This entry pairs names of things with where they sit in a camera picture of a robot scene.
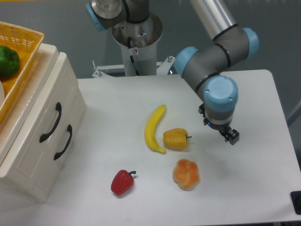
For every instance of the black device at edge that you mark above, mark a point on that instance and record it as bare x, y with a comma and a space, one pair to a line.
296, 200

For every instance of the black drawer handle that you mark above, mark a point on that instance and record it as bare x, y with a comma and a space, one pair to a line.
53, 120
64, 143

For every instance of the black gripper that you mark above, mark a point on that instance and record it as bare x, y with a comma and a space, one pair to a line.
223, 126

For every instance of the red bell pepper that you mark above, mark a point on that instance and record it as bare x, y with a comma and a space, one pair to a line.
122, 181

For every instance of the yellow bell pepper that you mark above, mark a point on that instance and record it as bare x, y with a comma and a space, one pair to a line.
176, 139

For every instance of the white drawer cabinet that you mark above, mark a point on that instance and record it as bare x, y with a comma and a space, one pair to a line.
38, 189

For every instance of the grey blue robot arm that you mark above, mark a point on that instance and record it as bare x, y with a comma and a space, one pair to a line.
202, 70

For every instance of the white drawer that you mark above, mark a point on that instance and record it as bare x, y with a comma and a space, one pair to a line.
30, 159

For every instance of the yellow plastic basket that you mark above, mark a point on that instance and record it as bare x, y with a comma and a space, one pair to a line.
18, 48

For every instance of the green bell pepper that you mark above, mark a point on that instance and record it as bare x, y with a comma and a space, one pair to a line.
9, 62

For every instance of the black top drawer handle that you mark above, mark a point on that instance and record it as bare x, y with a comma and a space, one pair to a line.
53, 120

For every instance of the orange braided bread roll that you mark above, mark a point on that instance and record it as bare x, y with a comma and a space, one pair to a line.
186, 174

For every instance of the yellow banana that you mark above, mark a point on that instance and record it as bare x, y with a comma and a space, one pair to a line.
150, 129

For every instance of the black lower drawer handle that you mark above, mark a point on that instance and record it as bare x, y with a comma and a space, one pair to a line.
64, 143

